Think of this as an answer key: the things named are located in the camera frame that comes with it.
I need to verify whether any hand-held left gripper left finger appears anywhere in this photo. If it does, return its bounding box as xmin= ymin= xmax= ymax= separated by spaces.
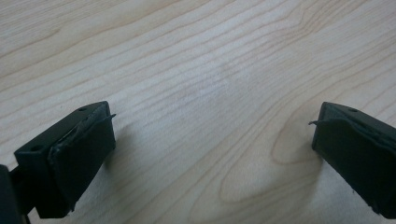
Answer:
xmin=13 ymin=100 xmax=118 ymax=219

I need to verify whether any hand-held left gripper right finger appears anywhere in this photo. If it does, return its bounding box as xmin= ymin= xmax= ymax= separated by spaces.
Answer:
xmin=308 ymin=101 xmax=396 ymax=220

